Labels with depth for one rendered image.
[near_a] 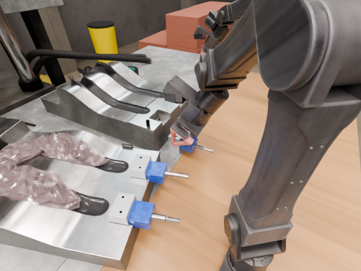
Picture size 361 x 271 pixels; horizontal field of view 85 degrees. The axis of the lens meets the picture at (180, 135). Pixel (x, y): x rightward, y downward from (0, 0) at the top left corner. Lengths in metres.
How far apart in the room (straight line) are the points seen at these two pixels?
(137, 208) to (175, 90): 0.27
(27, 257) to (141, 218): 0.24
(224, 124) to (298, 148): 0.53
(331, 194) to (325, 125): 0.44
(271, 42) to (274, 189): 0.15
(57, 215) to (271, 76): 0.42
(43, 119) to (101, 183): 0.46
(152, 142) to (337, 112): 0.46
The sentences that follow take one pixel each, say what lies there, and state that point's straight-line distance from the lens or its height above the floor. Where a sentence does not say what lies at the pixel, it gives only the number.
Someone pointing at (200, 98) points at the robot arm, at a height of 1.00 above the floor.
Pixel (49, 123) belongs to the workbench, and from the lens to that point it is 0.85.
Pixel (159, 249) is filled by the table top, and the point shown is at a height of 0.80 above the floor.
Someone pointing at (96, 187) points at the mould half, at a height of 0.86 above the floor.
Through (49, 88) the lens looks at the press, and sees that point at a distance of 1.17.
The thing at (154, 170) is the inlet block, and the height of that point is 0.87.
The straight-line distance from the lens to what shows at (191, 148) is 0.57.
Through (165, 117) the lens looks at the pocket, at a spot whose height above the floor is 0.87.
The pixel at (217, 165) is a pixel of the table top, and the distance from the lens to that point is 0.58.
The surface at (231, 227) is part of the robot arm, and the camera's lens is 0.34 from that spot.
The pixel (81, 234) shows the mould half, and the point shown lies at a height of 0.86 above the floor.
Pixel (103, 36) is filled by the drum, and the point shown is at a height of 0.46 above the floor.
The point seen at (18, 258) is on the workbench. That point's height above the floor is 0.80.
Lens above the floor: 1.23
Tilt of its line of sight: 40 degrees down
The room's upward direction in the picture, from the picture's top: straight up
